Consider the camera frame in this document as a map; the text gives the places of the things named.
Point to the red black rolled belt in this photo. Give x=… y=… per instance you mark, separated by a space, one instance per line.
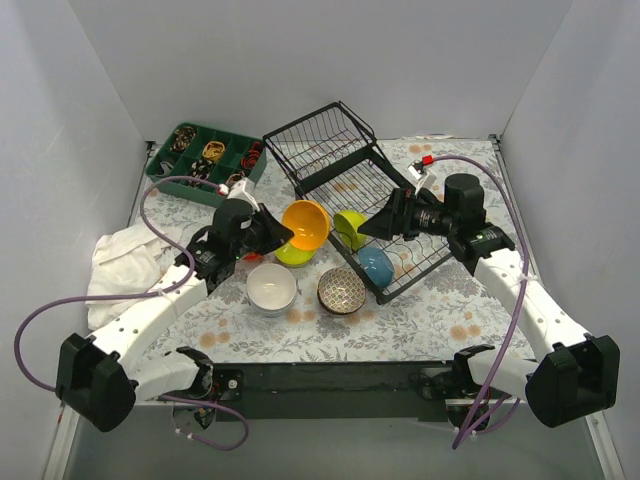
x=250 y=159

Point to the yellow rolled belt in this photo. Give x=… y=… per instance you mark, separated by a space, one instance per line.
x=213 y=151

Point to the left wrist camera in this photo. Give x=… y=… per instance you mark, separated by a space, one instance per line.
x=243 y=190

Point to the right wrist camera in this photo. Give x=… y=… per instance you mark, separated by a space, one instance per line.
x=420 y=170

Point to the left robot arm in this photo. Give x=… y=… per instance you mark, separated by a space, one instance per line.
x=97 y=375

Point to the grey rolled belt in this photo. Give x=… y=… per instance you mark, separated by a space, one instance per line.
x=163 y=168

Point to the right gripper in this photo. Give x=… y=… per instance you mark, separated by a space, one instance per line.
x=398 y=215

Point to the blue bowl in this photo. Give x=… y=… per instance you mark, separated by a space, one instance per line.
x=377 y=266

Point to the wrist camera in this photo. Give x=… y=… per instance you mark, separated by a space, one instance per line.
x=243 y=190
x=420 y=170

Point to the lime green bowl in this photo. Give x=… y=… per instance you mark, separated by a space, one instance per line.
x=346 y=224
x=293 y=257

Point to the brown patterned bowl row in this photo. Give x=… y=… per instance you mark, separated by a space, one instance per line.
x=341 y=282
x=341 y=306

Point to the brown patterned rolled belt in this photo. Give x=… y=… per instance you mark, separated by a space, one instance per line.
x=183 y=136

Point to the white crumpled cloth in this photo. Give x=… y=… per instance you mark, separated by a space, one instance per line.
x=126 y=262

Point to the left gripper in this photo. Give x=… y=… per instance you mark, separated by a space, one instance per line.
x=263 y=228

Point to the yellow orange bowl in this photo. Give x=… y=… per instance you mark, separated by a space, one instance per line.
x=309 y=223

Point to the lime green bowl front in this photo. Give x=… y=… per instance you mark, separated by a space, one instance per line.
x=346 y=224

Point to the red orange bowl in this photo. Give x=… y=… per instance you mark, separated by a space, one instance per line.
x=253 y=257

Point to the green compartment organizer tray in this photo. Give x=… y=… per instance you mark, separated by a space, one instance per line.
x=236 y=147

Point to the floral patterned table mat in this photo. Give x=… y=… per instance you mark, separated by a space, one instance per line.
x=438 y=316

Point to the pink floral rolled belt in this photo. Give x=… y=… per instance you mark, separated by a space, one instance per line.
x=235 y=178

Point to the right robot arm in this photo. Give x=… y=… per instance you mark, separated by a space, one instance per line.
x=573 y=373

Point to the lime green bowl back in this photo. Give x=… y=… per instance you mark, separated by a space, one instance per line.
x=293 y=257

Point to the dark floral rolled belt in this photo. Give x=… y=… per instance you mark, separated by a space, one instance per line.
x=199 y=170

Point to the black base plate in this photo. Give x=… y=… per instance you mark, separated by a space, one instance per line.
x=422 y=390

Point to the black wire dish rack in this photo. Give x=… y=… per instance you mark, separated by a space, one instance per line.
x=332 y=156

